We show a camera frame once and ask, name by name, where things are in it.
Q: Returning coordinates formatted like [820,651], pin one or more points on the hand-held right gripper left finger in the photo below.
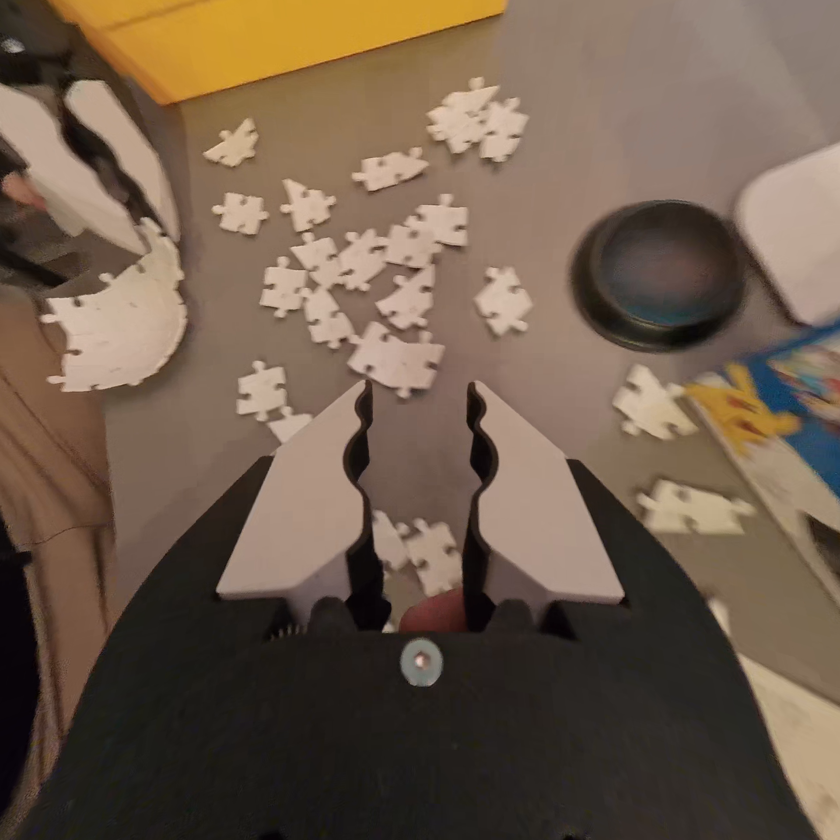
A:
[295,512]

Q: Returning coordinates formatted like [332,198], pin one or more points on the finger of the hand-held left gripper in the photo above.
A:
[131,144]
[59,170]

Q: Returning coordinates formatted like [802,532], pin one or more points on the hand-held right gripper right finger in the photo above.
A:
[544,512]

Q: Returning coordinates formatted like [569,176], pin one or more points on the joined puzzle ball section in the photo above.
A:
[124,328]

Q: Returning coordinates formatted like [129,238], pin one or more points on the white puzzle pieces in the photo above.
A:
[394,358]

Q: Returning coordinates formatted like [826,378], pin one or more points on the black puzzle ball stand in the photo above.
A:
[656,275]

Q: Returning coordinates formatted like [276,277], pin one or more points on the blue puzzle box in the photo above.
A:
[807,380]

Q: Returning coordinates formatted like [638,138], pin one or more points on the person's left hand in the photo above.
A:
[26,193]

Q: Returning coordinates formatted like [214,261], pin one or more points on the yellow plastic bin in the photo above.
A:
[262,39]

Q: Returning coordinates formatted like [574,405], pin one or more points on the person's tan trousers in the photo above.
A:
[52,459]

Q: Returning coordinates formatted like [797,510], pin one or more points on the printed instruction sheet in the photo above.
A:
[800,735]

